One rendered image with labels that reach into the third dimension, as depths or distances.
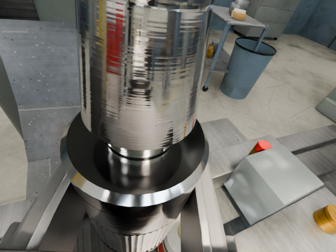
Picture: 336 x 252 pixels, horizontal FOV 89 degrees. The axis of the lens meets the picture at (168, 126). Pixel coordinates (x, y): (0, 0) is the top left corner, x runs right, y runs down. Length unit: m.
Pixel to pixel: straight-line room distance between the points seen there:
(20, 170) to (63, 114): 1.21
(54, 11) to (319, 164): 0.62
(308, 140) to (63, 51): 0.60
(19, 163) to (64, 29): 1.34
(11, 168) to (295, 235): 1.60
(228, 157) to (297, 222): 0.09
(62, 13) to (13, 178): 1.31
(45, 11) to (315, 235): 0.49
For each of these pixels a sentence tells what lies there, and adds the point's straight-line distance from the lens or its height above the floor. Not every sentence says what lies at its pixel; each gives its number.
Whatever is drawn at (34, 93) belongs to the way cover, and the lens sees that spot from 0.43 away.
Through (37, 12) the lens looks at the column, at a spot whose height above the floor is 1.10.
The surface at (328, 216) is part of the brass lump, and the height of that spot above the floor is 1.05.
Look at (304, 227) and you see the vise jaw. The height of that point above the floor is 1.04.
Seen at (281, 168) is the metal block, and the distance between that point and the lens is 0.21.
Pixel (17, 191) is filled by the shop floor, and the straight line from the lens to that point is 1.52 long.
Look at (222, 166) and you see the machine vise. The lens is 0.22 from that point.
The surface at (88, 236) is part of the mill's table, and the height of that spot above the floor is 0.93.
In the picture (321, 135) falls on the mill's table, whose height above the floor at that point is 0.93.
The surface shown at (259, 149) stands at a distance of 0.23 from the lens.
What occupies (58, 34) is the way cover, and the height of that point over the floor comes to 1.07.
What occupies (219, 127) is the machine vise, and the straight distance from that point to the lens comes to 0.33.
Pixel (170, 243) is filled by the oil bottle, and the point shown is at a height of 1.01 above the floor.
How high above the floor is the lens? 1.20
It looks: 44 degrees down
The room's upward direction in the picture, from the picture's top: 12 degrees clockwise
